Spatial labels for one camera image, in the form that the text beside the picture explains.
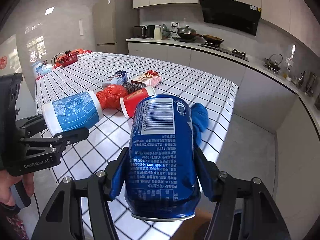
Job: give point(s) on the blue patterned paper cup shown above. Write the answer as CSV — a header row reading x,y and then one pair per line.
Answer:
x,y
81,110

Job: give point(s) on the black microwave oven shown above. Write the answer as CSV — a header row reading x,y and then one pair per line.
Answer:
x,y
143,31

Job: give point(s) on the utensil holder with utensils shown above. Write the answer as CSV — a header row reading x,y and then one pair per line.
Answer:
x,y
311,84

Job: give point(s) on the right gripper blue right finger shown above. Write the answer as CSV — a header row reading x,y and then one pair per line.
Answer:
x,y
244,208

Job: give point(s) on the left hand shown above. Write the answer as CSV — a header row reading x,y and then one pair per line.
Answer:
x,y
7,181

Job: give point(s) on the red paper cup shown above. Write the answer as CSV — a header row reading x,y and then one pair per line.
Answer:
x,y
129,103

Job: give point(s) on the red plastic bag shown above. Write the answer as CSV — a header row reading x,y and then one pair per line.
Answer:
x,y
110,96

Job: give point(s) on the black gas stove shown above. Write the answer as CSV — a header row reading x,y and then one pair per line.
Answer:
x,y
233,52

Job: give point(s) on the black range hood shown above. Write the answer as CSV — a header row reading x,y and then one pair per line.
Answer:
x,y
232,14

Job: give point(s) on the beige refrigerator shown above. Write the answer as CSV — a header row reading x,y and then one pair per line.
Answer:
x,y
113,22

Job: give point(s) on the blue soda can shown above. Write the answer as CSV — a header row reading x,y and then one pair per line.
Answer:
x,y
162,184

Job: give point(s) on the lower kitchen cabinets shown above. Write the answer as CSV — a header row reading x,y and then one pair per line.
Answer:
x,y
273,129

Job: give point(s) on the blue cloth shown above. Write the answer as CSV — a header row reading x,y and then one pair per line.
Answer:
x,y
200,120

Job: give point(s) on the black pot with lid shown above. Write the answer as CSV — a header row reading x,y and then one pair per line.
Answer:
x,y
186,34

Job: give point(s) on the metal kettle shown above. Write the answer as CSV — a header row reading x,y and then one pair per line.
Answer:
x,y
272,64

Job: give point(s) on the red white snack carton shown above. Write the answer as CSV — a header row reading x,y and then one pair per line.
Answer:
x,y
149,78

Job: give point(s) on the dark sauce bottle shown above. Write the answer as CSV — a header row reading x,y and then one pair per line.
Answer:
x,y
300,80

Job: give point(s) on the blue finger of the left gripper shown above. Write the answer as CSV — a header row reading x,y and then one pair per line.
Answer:
x,y
70,137
31,125

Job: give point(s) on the steel wool scrubber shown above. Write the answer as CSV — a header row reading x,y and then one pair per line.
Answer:
x,y
133,87

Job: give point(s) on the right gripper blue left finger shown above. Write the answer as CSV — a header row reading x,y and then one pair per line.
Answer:
x,y
62,216

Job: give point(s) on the black wok pan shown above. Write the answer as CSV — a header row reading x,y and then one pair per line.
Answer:
x,y
212,39

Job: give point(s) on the blue white snack wrapper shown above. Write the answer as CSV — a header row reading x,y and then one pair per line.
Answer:
x,y
118,78

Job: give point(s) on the white thermos jug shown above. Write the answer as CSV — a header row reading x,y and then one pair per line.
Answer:
x,y
157,34

